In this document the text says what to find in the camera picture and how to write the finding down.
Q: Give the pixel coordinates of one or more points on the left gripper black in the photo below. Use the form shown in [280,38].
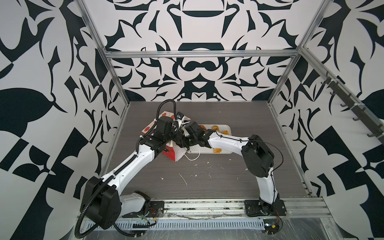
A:
[179,134]

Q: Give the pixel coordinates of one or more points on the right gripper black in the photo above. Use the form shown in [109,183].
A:
[182,143]

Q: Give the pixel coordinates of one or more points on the red white paper bag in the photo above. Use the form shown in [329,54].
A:
[173,151]

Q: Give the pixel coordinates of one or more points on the long striped fake bread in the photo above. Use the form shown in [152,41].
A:
[216,129]

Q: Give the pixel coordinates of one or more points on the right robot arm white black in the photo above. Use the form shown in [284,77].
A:
[257,156]

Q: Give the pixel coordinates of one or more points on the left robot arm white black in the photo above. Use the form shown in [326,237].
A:
[103,201]

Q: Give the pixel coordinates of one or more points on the white plastic tray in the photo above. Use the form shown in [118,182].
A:
[221,145]

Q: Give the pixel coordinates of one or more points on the small circuit board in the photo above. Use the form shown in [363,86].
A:
[273,226]

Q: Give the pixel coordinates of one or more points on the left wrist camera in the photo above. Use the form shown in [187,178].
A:
[180,116]

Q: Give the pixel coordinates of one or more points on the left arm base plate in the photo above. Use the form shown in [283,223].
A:
[150,209]

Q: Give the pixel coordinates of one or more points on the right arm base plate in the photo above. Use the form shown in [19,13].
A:
[259,208]

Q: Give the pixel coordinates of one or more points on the white slotted cable duct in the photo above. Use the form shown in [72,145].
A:
[186,224]

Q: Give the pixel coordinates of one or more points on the grey wall hook rack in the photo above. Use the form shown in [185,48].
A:
[361,111]

